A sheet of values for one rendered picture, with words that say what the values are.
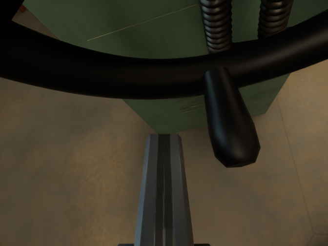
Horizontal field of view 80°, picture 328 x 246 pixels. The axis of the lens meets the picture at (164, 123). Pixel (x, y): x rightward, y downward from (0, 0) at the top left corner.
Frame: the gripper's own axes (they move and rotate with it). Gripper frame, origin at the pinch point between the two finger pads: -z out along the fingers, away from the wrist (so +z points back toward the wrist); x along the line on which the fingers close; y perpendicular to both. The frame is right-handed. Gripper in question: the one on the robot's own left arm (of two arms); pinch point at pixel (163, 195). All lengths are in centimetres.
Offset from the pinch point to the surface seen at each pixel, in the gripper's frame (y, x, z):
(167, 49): -4.8, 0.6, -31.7
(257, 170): -52, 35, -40
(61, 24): 0.6, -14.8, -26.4
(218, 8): 5.0, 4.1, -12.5
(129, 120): -51, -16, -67
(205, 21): 3.8, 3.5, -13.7
